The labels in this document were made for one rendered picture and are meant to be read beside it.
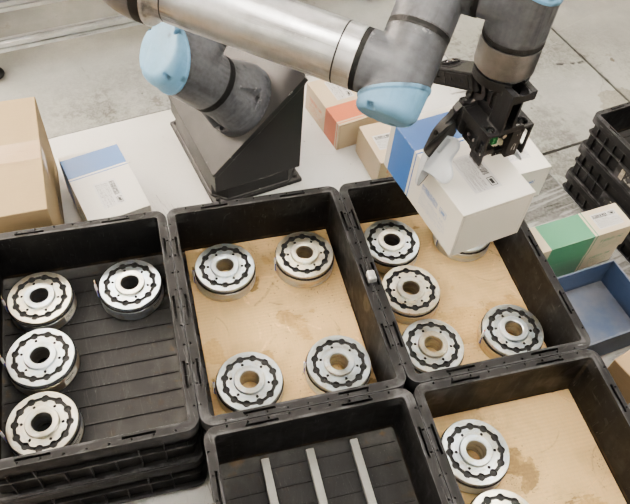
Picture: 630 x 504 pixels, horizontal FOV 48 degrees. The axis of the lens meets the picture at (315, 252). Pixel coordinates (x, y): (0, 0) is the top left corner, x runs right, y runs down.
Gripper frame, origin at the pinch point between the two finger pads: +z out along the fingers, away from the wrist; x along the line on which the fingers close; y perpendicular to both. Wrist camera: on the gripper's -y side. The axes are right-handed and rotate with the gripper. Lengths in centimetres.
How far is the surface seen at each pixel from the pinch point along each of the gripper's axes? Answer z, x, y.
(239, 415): 17.5, -40.8, 16.3
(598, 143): 59, 86, -38
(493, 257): 27.6, 14.5, 1.2
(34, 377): 25, -66, -5
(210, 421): 18, -45, 16
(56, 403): 25, -64, 1
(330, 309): 27.7, -18.1, 0.0
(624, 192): 63, 84, -23
